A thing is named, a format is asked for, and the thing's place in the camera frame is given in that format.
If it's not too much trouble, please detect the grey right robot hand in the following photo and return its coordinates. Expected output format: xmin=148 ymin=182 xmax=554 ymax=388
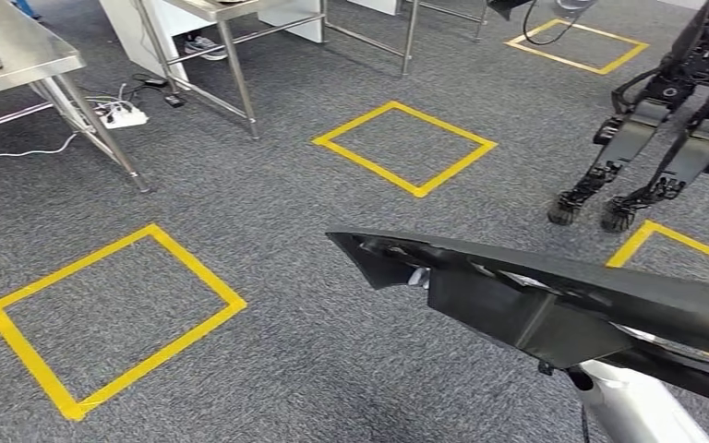
xmin=407 ymin=266 xmax=433 ymax=293

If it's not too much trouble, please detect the long black plastic part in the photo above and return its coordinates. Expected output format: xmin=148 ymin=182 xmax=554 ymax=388
xmin=325 ymin=229 xmax=709 ymax=412

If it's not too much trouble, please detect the yellow floor tape square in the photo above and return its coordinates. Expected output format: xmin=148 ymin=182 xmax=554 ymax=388
xmin=504 ymin=18 xmax=651 ymax=77
xmin=0 ymin=222 xmax=248 ymax=423
xmin=311 ymin=101 xmax=499 ymax=200

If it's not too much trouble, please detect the stainless steel table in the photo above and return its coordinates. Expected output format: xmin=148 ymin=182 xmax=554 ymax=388
xmin=131 ymin=0 xmax=422 ymax=140
xmin=0 ymin=0 xmax=150 ymax=194
xmin=415 ymin=0 xmax=491 ymax=44

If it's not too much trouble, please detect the person's foot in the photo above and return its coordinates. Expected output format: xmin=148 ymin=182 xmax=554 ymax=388
xmin=183 ymin=35 xmax=228 ymax=63

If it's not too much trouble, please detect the white power strip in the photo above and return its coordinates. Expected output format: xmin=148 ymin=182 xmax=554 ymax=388
xmin=94 ymin=101 xmax=150 ymax=130

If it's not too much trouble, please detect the black cable loop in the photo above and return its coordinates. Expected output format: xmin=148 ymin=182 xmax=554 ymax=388
xmin=523 ymin=0 xmax=583 ymax=47

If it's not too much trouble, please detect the white cable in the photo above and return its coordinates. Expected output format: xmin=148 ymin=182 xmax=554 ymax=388
xmin=0 ymin=131 xmax=80 ymax=162

